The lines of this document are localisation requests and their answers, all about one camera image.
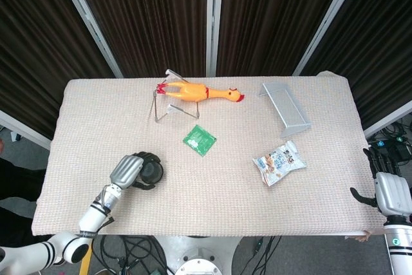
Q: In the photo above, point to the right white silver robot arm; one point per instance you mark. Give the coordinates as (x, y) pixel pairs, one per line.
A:
(399, 249)

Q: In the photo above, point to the dark brown curtain panel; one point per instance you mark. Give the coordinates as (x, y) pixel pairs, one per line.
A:
(380, 36)
(273, 20)
(35, 46)
(145, 20)

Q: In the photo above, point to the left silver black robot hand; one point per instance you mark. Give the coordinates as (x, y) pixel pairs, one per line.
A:
(125, 172)

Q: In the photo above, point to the white blue snack bag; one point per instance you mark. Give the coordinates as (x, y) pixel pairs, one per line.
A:
(278, 162)

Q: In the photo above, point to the grey metal partition rail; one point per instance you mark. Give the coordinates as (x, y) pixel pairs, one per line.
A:
(389, 118)
(22, 128)

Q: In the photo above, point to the black power strip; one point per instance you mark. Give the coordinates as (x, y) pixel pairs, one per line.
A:
(391, 146)

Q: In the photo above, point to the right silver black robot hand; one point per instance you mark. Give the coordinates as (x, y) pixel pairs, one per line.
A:
(392, 194)

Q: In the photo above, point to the grey metal partition post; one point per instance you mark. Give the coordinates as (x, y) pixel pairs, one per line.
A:
(331, 20)
(88, 20)
(214, 20)

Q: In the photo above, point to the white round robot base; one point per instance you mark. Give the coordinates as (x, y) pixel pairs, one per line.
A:
(199, 262)

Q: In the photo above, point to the tan paper scrap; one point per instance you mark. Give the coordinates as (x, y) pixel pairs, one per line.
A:
(362, 236)

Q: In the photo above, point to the yellow floor tape strip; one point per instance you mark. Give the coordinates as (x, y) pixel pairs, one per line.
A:
(84, 263)

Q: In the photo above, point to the beige woven tablecloth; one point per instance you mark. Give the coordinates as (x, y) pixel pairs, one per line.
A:
(209, 197)

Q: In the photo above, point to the person in dark clothing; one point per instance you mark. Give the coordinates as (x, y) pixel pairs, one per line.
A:
(19, 181)

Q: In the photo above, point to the yellow rubber chicken toy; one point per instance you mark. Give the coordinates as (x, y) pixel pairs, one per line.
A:
(190, 91)

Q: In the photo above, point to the black faceted plastic cup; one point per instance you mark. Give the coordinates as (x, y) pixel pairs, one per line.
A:
(151, 173)

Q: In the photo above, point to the silver mesh desk rack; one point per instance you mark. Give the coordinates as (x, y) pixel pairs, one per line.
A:
(289, 107)

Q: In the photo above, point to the green foil packet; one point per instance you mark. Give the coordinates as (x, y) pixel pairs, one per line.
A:
(199, 139)

